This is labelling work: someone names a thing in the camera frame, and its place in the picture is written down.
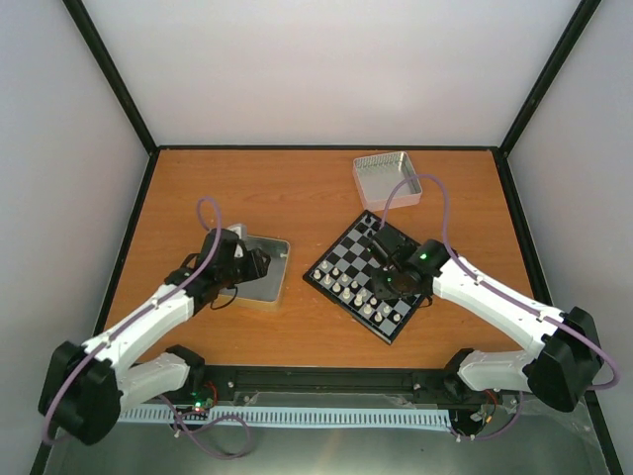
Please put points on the light blue cable duct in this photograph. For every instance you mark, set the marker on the light blue cable duct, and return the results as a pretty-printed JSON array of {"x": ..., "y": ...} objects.
[{"x": 283, "y": 417}]

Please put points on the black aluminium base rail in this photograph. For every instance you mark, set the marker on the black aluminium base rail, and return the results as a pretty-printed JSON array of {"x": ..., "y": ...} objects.
[{"x": 321, "y": 378}]

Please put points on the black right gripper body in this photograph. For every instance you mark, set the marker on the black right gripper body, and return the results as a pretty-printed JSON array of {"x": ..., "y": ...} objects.
[{"x": 391, "y": 287}]

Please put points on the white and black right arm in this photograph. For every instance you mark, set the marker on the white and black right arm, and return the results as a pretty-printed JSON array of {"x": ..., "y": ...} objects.
[{"x": 557, "y": 359}]

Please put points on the silver square tin lid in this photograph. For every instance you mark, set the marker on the silver square tin lid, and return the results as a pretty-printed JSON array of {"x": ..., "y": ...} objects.
[{"x": 376, "y": 176}]

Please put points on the black and silver chessboard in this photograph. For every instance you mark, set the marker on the black and silver chessboard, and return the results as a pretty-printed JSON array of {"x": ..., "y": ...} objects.
[{"x": 350, "y": 255}]

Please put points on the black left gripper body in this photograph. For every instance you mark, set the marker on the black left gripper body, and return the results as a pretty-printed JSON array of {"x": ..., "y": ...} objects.
[{"x": 253, "y": 271}]

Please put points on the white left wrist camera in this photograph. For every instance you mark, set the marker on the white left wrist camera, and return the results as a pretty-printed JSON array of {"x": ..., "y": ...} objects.
[{"x": 241, "y": 232}]

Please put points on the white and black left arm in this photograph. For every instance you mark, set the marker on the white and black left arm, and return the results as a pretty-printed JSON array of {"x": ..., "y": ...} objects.
[{"x": 187, "y": 290}]

